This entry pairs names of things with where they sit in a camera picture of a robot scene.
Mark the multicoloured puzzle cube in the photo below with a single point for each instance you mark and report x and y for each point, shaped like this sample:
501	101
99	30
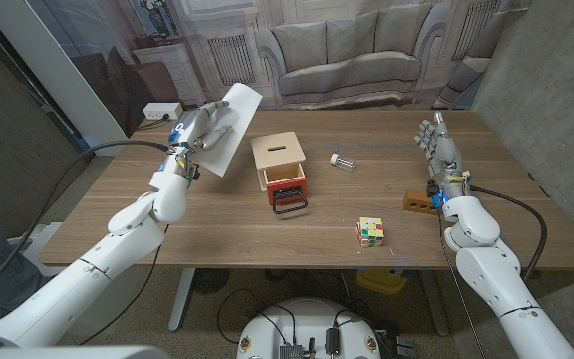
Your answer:
370	232

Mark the brown wooden block with holes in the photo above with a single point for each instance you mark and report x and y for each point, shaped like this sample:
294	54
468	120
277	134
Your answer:
416	202

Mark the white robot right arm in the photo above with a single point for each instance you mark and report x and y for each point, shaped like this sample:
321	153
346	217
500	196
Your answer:
491	269

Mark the black floor fan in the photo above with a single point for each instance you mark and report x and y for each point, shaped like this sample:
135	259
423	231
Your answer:
210	280

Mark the white table leg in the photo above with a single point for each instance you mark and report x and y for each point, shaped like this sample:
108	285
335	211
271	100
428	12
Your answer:
181	299

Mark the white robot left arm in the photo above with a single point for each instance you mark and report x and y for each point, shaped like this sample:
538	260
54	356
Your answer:
127	239

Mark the printed living room backdrop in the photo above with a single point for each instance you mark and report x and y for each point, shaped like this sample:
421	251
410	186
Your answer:
347	55

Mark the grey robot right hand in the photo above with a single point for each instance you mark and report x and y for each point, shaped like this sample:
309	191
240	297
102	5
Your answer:
446	154

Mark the white power strip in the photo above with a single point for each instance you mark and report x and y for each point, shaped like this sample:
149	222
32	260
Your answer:
162	110

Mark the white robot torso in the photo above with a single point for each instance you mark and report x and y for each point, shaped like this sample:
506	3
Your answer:
307	324

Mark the white paper sheet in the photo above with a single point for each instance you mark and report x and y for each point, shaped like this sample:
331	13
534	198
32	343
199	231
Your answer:
239	112

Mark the light wooden slotted box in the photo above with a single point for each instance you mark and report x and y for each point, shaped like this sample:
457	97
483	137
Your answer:
277	149

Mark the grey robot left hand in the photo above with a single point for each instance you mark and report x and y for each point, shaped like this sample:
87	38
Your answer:
192	127

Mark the clear vial with white cap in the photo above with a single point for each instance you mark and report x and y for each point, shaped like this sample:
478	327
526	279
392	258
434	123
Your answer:
343	161

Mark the yellow object under table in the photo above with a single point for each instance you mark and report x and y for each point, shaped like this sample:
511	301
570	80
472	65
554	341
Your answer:
381	281

